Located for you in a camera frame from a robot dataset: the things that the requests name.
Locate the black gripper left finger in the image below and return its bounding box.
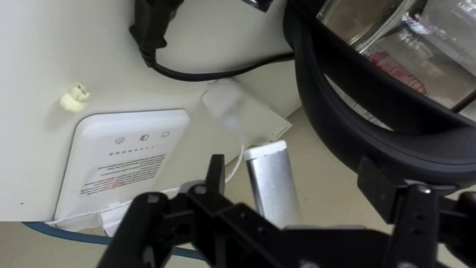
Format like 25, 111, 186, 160
95, 154, 280, 268

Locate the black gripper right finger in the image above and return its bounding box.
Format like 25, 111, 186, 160
356, 155, 476, 268

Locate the white flat labelled device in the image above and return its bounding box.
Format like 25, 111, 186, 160
51, 108, 193, 227

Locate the silver metal cylinder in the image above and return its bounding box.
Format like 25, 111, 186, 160
243, 139, 305, 231

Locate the small cream plastic piece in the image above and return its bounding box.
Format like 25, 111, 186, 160
58, 83, 92, 115

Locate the white USB charger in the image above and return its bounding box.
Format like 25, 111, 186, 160
201, 78, 295, 144

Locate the thin blue cable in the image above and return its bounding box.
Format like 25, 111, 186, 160
21, 221, 207, 263

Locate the glass kettle black handle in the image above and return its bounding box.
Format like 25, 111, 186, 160
283, 0, 476, 191

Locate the white USB cable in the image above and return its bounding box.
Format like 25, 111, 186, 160
222, 112, 249, 187

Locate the black power cable with plug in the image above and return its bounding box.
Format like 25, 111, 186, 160
128, 0, 298, 84

